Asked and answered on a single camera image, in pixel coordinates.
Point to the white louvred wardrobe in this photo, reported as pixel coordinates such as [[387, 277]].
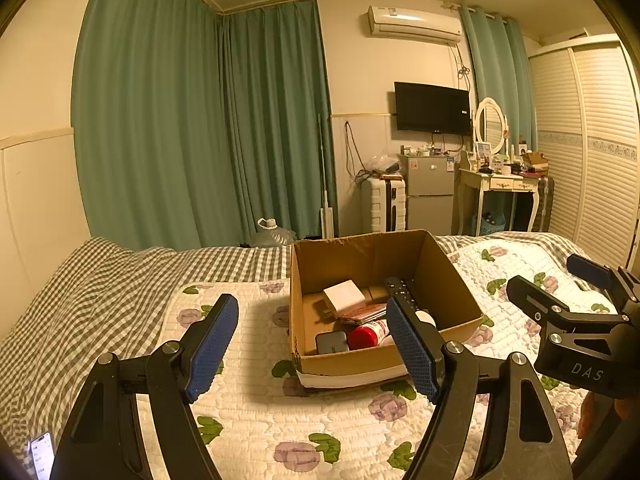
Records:
[[595, 135]]

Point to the black wall television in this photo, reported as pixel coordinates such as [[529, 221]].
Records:
[[432, 107]]

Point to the smartphone with lit screen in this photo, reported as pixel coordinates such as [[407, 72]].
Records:
[[42, 457]]

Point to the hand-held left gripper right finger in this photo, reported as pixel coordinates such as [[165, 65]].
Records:
[[415, 355]]

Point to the white oval mirror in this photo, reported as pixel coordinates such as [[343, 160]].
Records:
[[490, 125]]

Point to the small brown cardboard box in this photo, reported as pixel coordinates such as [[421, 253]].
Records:
[[535, 160]]

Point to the white air conditioner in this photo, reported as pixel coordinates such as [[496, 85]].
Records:
[[415, 22]]

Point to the small photo frame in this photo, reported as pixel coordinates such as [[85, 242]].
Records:
[[482, 150]]

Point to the white flat mop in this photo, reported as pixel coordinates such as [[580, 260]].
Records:
[[326, 210]]

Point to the white floral quilt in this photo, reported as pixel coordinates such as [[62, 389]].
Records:
[[300, 420]]

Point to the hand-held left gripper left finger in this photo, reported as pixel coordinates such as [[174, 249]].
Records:
[[215, 345]]

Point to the clear plastic bag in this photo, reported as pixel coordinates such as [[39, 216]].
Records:
[[382, 162]]

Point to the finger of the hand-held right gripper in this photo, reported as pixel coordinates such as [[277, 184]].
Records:
[[590, 270], [535, 300]]

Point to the pink packet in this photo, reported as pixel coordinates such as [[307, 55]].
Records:
[[362, 314]]

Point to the red bottle white cap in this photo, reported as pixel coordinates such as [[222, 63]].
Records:
[[367, 336]]

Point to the light blue curtain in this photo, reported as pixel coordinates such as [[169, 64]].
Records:
[[495, 60]]

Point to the narrow green curtain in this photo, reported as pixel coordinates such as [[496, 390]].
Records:
[[275, 110]]

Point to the person's right hand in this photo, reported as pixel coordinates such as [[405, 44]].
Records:
[[592, 415]]

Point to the black remote control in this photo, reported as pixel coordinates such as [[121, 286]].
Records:
[[400, 289]]

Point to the blue plastic basket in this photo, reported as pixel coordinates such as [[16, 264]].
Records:
[[490, 222]]

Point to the white dressing table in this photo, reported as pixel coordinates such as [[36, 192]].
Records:
[[500, 182]]

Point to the clear water jug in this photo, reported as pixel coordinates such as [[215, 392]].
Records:
[[272, 235]]

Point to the wide green curtain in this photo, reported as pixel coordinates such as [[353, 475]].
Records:
[[150, 110]]

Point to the small white box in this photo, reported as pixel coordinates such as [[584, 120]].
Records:
[[344, 294]]

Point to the white suitcase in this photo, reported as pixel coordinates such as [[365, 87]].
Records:
[[380, 205]]

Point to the grey small fridge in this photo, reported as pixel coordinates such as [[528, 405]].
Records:
[[427, 185]]

